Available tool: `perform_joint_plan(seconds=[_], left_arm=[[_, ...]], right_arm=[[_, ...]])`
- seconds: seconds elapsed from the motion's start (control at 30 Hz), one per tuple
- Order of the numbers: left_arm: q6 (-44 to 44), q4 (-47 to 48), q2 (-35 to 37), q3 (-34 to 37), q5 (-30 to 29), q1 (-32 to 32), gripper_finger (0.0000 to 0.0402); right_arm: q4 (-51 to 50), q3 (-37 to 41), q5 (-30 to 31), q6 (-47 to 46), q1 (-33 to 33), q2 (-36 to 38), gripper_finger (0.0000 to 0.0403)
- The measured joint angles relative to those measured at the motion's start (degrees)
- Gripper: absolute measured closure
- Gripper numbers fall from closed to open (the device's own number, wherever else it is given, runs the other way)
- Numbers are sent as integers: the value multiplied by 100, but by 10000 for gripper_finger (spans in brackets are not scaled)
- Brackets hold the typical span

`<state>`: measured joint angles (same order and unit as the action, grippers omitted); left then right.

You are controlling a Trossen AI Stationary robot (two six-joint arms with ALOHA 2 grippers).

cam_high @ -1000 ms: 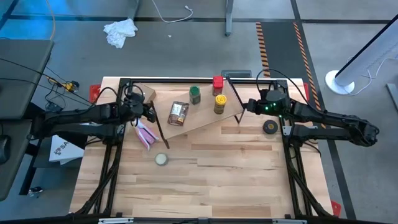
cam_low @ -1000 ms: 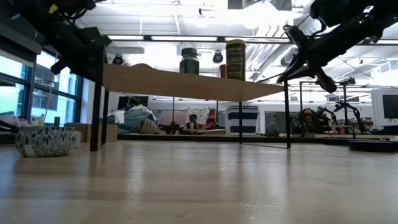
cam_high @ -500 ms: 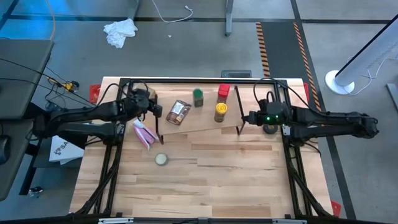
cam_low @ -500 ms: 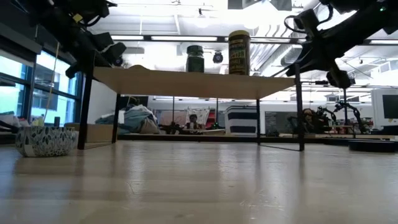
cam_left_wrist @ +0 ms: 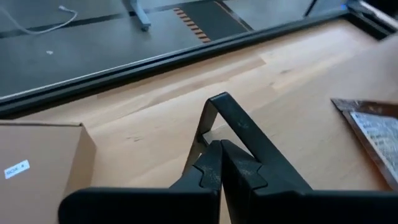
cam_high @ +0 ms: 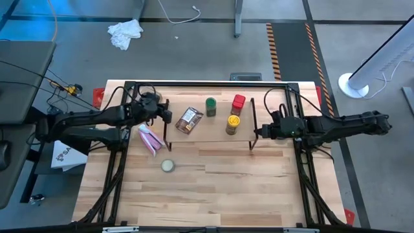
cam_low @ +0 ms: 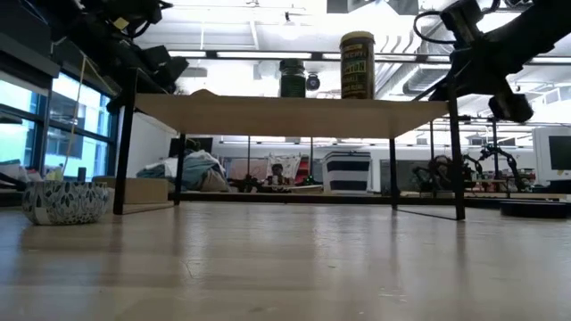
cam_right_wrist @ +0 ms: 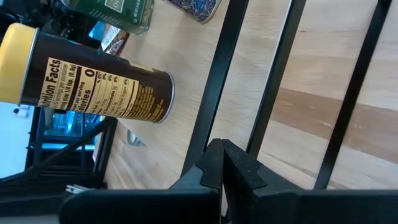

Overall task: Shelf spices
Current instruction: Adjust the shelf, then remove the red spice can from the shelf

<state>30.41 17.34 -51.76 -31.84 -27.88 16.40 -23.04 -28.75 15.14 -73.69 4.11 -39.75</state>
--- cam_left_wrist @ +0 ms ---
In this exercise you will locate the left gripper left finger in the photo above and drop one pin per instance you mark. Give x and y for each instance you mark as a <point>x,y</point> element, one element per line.
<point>149,205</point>

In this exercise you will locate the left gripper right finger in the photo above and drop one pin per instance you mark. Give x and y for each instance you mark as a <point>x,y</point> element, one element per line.
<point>280,205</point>

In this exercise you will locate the wooden shelf black metal legs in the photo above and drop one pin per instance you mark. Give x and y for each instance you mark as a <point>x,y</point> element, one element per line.
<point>236,118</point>

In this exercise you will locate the brown spice pouch with window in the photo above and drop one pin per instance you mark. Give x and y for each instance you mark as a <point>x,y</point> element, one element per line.
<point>373,137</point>

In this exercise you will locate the brown cardboard box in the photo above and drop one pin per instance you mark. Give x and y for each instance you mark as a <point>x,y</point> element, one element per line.
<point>46,149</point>

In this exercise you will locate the small white paper scrap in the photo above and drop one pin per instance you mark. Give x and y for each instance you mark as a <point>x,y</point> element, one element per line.
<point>49,52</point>

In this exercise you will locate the grey desk leg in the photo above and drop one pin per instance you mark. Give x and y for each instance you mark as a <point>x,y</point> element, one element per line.
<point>141,18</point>

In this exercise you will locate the black floor mat striped edges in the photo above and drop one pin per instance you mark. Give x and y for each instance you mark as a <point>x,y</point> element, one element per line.
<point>214,18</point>

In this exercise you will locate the black aluminium table frame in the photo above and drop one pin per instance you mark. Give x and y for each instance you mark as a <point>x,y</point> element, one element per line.
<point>155,70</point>

